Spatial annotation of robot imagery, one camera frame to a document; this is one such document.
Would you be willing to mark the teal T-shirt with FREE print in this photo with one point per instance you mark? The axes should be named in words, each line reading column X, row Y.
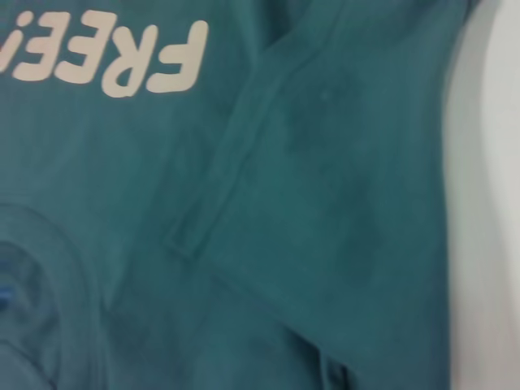
column 243, row 203

